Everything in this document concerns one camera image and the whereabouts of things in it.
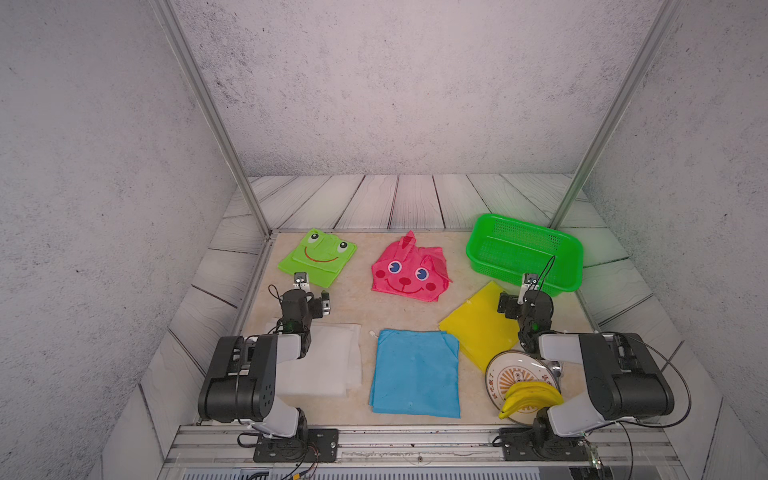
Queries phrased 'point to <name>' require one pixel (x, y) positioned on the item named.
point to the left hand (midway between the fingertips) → (312, 291)
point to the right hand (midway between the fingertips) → (523, 292)
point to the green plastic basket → (509, 247)
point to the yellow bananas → (526, 394)
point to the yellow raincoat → (479, 330)
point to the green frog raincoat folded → (321, 256)
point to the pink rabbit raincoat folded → (404, 268)
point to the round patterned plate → (513, 367)
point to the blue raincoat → (417, 373)
